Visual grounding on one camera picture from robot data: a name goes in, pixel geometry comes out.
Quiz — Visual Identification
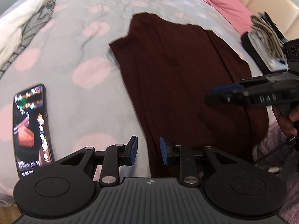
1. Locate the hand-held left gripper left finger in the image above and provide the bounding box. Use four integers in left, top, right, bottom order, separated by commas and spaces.
51, 135, 139, 187

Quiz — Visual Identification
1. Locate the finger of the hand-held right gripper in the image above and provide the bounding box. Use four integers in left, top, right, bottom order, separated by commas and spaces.
204, 92, 248, 110
211, 83, 246, 96

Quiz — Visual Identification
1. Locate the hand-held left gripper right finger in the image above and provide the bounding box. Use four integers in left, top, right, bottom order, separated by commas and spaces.
159, 136, 243, 187

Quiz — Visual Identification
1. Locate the maroon garment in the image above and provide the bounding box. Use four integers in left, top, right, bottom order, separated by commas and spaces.
109, 13, 269, 179

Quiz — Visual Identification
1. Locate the stack of folded clothes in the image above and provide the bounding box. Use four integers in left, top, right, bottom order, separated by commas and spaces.
247, 10, 289, 71

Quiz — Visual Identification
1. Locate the person's right hand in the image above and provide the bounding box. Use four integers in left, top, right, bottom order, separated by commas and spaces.
273, 106, 299, 138

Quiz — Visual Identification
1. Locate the bed with polka dot sheet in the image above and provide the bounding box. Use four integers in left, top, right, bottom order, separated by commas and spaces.
0, 0, 299, 215

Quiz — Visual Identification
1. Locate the pink pillow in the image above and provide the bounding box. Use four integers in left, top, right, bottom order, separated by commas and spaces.
195, 0, 254, 36

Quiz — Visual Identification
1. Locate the purple fuzzy jacket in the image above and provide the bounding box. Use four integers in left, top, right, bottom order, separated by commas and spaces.
252, 114, 299, 224

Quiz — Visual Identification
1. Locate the smartphone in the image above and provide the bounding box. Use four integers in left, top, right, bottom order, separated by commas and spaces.
13, 83, 55, 179

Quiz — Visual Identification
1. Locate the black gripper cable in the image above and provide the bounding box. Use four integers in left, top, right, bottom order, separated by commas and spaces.
253, 136, 297, 168

